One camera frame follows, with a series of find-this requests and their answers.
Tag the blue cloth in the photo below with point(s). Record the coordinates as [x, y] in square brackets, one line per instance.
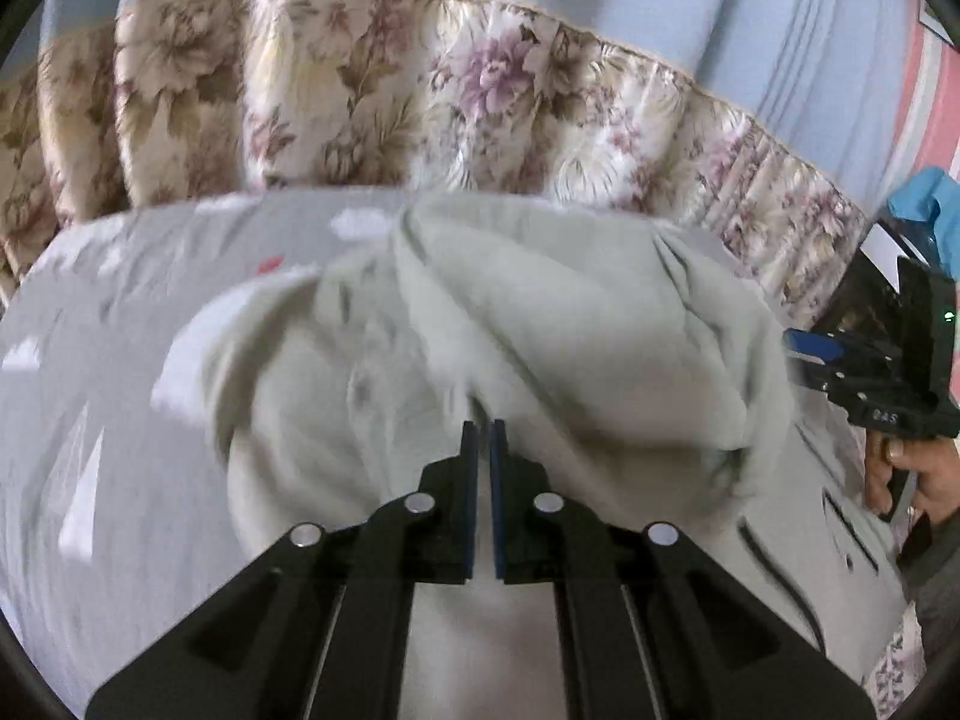
[926, 210]

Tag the grey printed bed sheet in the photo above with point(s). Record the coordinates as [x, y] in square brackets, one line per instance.
[112, 390]

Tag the beige jacket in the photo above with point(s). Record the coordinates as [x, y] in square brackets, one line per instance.
[540, 315]

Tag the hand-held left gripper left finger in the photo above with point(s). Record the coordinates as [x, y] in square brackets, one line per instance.
[468, 510]

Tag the blue curtain with floral band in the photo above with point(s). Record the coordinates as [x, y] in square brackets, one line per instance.
[465, 75]

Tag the person's right forearm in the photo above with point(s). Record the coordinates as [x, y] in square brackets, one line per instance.
[941, 585]

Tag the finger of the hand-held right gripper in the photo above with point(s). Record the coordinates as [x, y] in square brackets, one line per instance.
[814, 349]

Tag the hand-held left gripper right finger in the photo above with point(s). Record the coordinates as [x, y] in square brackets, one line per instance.
[498, 510]

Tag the person's right hand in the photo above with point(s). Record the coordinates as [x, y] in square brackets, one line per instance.
[937, 469]

